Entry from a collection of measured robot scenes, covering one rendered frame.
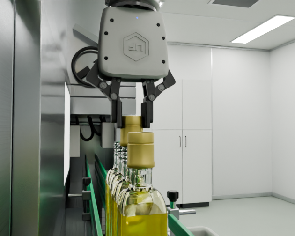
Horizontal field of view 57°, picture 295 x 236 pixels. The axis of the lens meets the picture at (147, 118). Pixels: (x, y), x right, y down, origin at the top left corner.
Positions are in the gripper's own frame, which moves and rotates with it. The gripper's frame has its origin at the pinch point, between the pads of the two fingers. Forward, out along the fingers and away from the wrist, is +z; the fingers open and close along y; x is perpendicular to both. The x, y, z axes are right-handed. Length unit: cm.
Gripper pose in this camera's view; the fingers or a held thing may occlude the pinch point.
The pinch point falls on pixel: (131, 114)
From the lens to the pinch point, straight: 40.6
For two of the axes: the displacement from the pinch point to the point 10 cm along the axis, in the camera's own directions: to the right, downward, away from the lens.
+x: -2.5, 0.3, 9.7
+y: 9.7, 0.1, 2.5
